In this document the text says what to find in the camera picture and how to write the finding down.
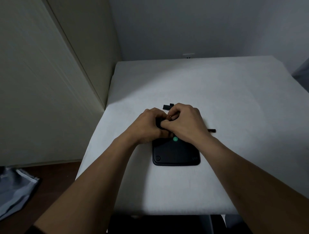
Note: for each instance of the grey cloth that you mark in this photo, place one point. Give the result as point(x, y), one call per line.
point(15, 190)

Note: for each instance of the person's right forearm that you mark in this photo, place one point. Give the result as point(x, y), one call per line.
point(251, 183)

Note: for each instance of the white cabinet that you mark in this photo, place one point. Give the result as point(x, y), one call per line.
point(55, 79)

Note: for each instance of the person's right fingers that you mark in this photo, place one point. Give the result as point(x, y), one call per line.
point(172, 115)

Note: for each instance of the black square device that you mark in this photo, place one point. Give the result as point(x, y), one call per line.
point(175, 151)

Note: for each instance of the white table cloth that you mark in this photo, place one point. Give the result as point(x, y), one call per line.
point(205, 135)

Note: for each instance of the person's left fingers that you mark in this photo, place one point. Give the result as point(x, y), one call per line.
point(158, 114)

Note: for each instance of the white wall outlet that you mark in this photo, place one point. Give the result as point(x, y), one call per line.
point(188, 56)

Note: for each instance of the person's left forearm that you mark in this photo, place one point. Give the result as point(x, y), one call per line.
point(89, 183)

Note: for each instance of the small black clip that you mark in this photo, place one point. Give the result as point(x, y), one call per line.
point(168, 106)

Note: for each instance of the person's left hand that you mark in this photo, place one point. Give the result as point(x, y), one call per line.
point(144, 127)

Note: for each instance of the person's right hand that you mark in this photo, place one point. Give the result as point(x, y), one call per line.
point(187, 125)

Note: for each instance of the small black part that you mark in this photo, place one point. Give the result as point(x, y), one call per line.
point(158, 122)

